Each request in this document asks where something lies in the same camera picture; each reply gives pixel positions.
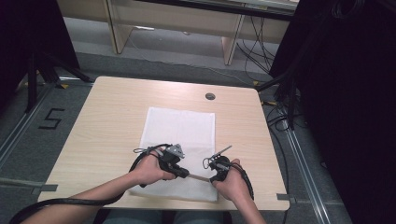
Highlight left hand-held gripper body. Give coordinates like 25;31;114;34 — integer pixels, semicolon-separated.
158;143;186;173

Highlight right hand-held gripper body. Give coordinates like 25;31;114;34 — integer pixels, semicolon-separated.
208;145;233;177

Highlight thin beige strip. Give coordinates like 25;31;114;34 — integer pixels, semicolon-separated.
188;173;211;183

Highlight white cloth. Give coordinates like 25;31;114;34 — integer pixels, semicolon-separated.
128;106;219;203

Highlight person's right hand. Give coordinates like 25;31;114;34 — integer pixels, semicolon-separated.
212;159;252;202

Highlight person's left hand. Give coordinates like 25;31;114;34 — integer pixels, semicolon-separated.
132;154;177;187

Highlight person's legs in jeans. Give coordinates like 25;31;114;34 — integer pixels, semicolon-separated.
102;208;233;224

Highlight grey tape strip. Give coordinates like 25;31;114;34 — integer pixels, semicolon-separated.
276;192;297;205
31;184;59;196

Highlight black metal stand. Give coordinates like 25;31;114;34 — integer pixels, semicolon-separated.
23;50;94;114
255;62;301;131

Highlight black tape floor mark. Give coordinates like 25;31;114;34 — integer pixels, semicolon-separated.
38;107;65;131

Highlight light wooden desk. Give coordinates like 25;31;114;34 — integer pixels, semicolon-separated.
57;0;301;66

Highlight black curtain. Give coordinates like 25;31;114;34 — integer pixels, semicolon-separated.
269;0;396;224
0;0;80;108

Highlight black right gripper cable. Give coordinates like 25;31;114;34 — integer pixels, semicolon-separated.
229;161;255;201

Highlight black floor cables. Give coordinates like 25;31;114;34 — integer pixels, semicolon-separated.
261;97;301;224

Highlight metal floor rail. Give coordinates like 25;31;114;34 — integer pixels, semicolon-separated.
281;120;332;224
0;83;54;167

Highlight black hanging cables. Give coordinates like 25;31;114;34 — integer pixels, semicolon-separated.
235;15;278;80

